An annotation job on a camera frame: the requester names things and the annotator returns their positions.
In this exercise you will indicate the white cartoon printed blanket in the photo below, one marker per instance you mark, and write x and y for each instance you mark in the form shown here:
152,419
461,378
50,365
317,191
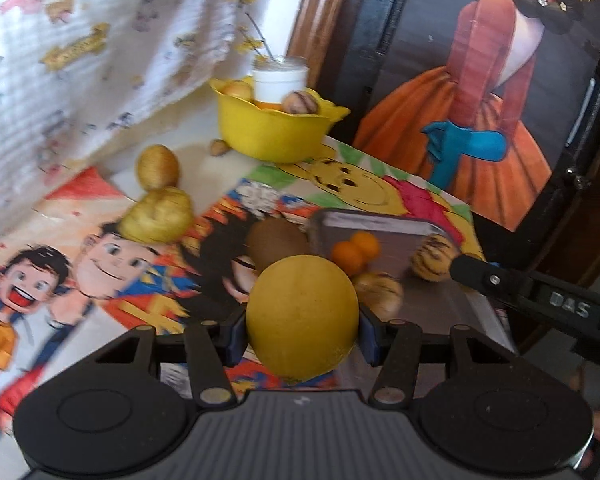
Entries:
105,60

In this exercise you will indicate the orange tangerine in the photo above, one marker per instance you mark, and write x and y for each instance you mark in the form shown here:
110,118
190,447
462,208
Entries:
369,244
346,257

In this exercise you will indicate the yellow lemon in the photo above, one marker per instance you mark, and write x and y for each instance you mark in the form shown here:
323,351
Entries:
300,315

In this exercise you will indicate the large yellow-green pear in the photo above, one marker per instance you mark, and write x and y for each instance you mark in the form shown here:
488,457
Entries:
155,217

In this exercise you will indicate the yellow flower-shaped bowl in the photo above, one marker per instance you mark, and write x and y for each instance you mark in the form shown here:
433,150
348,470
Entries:
270,135

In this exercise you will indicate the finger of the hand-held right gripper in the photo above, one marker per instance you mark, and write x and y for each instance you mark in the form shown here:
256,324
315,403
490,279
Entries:
490,280

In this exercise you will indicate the small brown longan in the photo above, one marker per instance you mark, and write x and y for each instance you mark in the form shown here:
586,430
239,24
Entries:
219,147

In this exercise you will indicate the orange fruit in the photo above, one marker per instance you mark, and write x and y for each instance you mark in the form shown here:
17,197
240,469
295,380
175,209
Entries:
268,104

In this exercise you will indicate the anime printed table mat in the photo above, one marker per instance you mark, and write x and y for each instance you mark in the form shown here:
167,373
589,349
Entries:
130,285

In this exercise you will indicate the brown kiwi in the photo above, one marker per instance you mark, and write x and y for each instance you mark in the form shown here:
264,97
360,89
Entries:
275,242

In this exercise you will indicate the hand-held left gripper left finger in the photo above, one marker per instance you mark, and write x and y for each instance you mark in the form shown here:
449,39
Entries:
236,342

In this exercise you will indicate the striped pepino melon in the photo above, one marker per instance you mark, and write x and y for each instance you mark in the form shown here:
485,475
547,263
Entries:
380,292
432,260
300,101

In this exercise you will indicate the white plastic jar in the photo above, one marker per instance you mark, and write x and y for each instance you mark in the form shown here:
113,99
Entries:
280,82

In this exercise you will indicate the small yellow fruit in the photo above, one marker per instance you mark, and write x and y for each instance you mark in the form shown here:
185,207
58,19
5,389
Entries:
239,90

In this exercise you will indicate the wooden door frame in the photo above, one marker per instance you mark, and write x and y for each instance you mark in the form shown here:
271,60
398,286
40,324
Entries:
325,10

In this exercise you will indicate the yellow bear drawing sheet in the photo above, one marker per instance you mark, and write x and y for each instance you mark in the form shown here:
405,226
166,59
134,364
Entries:
350,185

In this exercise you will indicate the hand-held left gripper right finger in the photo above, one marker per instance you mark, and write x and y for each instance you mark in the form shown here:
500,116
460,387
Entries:
370,342

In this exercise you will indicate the wall poster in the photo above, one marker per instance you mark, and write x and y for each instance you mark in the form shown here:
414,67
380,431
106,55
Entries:
480,110

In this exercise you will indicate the metal tray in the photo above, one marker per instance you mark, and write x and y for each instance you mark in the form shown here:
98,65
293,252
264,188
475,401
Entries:
430,320

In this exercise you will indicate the small yellow pear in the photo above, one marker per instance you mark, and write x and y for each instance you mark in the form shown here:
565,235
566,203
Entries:
157,167

